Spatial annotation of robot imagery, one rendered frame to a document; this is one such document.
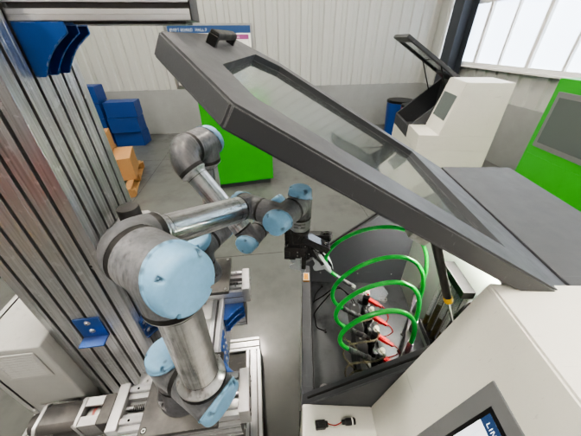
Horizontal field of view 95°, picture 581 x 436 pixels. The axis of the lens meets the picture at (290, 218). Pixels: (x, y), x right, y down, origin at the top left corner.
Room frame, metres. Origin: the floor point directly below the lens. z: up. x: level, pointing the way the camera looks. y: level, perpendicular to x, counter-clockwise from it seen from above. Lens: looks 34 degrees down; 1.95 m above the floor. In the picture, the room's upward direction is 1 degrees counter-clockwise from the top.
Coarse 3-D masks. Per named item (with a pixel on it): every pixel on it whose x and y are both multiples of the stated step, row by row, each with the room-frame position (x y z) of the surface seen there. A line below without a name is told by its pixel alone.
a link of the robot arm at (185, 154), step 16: (176, 144) 0.88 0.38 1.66; (192, 144) 0.90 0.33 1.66; (176, 160) 0.85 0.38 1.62; (192, 160) 0.85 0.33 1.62; (192, 176) 0.83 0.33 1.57; (208, 176) 0.85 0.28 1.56; (208, 192) 0.81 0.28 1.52; (224, 192) 0.85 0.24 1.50; (240, 224) 0.78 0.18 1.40; (256, 224) 0.83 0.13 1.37; (240, 240) 0.74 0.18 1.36; (256, 240) 0.75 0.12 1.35
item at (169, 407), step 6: (162, 396) 0.35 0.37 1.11; (168, 396) 0.34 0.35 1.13; (162, 402) 0.35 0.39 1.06; (168, 402) 0.34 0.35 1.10; (174, 402) 0.34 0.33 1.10; (162, 408) 0.34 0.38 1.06; (168, 408) 0.33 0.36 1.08; (174, 408) 0.33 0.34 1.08; (180, 408) 0.33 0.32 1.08; (168, 414) 0.33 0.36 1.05; (174, 414) 0.32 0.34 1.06; (180, 414) 0.32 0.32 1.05; (186, 414) 0.33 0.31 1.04
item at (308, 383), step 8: (304, 288) 0.88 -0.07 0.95; (304, 296) 0.83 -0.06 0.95; (304, 304) 0.79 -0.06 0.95; (304, 312) 0.74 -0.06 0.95; (304, 320) 0.70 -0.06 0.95; (304, 328) 0.67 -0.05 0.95; (304, 336) 0.63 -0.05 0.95; (312, 336) 0.63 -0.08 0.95; (304, 344) 0.59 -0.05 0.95; (312, 344) 0.60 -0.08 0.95; (304, 352) 0.56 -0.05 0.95; (312, 352) 0.56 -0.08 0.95; (304, 360) 0.53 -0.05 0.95; (312, 360) 0.53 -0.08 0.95; (304, 368) 0.50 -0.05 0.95; (312, 368) 0.51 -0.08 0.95; (304, 376) 0.47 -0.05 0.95; (312, 376) 0.47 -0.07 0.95; (304, 384) 0.45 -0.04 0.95; (312, 384) 0.45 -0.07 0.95; (304, 392) 0.42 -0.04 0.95
